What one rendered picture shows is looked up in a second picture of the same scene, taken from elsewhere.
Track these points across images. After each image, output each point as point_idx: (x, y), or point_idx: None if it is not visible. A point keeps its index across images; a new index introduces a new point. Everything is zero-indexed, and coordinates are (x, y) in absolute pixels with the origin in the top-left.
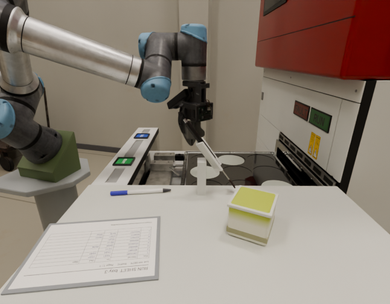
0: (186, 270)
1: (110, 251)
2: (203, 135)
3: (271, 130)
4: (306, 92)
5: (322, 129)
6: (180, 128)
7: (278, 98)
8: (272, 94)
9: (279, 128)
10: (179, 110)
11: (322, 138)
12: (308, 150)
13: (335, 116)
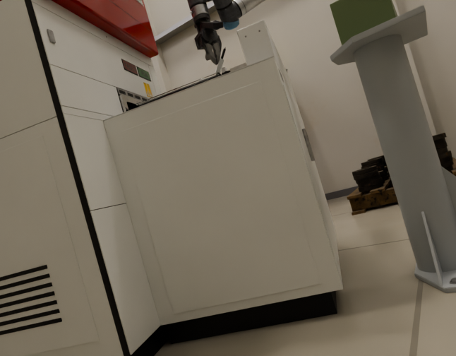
0: None
1: None
2: (206, 59)
3: (102, 88)
4: (128, 55)
5: (148, 79)
6: (221, 48)
7: (95, 51)
8: (81, 42)
9: (114, 84)
10: (217, 34)
11: (150, 85)
12: (147, 95)
13: (150, 73)
